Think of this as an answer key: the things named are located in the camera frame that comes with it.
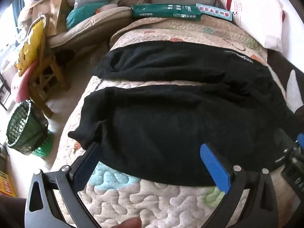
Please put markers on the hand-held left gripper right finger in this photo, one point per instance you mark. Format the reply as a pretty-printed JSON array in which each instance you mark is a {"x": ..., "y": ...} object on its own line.
[{"x": 213, "y": 168}]

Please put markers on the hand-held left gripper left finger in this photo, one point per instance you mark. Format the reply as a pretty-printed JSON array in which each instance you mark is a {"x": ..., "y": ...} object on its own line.
[{"x": 87, "y": 161}]

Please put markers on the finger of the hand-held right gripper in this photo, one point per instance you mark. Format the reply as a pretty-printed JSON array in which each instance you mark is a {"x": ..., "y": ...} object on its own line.
[{"x": 300, "y": 140}]

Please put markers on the black pants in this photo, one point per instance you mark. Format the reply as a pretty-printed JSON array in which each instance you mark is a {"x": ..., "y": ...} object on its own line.
[{"x": 166, "y": 135}]

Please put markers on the person's left hand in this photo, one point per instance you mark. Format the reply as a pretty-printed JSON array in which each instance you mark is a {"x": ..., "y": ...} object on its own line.
[{"x": 128, "y": 223}]

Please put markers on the person's grey socked foot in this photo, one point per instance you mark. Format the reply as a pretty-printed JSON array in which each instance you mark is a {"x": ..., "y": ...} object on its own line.
[{"x": 294, "y": 90}]

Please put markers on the quilted patchwork blanket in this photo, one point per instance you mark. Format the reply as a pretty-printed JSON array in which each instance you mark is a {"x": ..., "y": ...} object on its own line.
[{"x": 154, "y": 201}]

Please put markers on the green mesh waste basket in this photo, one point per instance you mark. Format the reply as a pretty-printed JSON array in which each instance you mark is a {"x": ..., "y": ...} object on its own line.
[{"x": 23, "y": 128}]

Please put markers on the orange yellow box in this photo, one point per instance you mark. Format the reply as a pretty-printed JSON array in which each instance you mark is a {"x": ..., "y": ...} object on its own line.
[{"x": 6, "y": 185}]

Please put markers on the wooden chair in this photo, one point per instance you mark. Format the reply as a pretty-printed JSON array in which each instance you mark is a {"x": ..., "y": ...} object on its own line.
[{"x": 51, "y": 76}]

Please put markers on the pink cushion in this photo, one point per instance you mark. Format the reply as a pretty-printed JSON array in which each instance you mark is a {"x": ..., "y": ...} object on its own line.
[{"x": 22, "y": 83}]

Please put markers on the yellow plastic bag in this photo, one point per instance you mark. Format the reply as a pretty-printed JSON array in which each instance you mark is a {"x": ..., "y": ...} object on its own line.
[{"x": 30, "y": 47}]

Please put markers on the white paper bag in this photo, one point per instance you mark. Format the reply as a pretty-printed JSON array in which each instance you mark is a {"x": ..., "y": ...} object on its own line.
[{"x": 256, "y": 16}]

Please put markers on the beige lounge cushion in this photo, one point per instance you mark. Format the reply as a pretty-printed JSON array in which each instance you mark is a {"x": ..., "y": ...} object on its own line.
[{"x": 90, "y": 28}]

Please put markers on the teal cloth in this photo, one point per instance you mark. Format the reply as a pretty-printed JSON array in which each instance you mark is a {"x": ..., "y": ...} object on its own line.
[{"x": 83, "y": 14}]

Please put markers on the brown paper bag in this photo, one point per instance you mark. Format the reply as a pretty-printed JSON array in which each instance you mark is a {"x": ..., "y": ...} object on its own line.
[{"x": 55, "y": 11}]

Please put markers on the light blue shapes box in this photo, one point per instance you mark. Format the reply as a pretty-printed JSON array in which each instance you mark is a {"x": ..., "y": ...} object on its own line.
[{"x": 213, "y": 12}]

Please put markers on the green paper ream packet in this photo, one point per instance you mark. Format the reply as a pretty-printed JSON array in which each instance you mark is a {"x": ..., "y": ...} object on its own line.
[{"x": 163, "y": 11}]

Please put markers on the white plastic bag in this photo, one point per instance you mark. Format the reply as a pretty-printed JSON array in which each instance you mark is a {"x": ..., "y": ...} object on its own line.
[{"x": 27, "y": 2}]

